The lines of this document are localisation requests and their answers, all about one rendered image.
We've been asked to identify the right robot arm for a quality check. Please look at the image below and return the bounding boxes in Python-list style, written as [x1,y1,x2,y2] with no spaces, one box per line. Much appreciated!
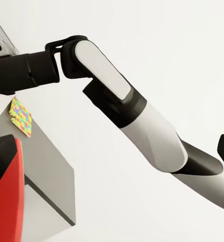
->
[0,35,224,209]

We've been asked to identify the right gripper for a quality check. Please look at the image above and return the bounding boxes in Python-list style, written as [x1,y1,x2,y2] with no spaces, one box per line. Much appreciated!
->
[0,53,38,96]

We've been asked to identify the jigsaw puzzle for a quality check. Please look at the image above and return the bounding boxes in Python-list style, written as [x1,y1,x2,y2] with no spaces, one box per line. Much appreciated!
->
[9,97,32,138]

